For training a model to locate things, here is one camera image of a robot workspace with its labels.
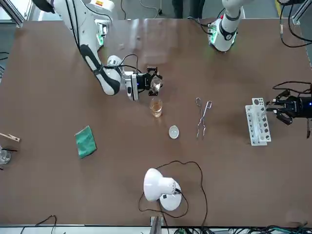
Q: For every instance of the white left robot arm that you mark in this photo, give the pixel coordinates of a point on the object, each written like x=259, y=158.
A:
x=226, y=31

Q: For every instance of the aluminium frame post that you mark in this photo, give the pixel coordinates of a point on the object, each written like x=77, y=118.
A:
x=156, y=225
x=297, y=20

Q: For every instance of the wooden test tube clamp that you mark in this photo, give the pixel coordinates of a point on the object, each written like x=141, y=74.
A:
x=11, y=137

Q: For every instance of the small white porcelain dish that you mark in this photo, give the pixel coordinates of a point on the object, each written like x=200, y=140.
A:
x=174, y=132

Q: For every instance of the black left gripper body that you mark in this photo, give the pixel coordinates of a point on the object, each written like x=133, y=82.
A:
x=302, y=107

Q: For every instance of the white test tube rack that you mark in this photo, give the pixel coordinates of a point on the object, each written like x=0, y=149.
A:
x=254, y=142

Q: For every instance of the green folded cloth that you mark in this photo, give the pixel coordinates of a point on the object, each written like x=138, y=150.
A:
x=85, y=142

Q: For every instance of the metal crucible tongs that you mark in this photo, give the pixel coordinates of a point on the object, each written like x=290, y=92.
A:
x=201, y=119

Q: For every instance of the small glass beaker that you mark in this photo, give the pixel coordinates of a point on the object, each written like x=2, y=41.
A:
x=157, y=83

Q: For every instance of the glass beaker with yellow liquid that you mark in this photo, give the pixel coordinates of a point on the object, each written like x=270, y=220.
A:
x=156, y=109

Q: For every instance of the white desk lamp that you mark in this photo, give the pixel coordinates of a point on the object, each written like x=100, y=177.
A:
x=156, y=182

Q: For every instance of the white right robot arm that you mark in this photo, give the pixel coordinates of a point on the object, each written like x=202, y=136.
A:
x=83, y=29

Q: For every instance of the white cabinet with warning label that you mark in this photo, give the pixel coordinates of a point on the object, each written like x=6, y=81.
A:
x=103, y=5

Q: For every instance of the person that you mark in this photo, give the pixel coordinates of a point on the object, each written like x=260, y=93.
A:
x=187, y=8

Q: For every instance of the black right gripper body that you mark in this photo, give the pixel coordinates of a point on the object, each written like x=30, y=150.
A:
x=144, y=83

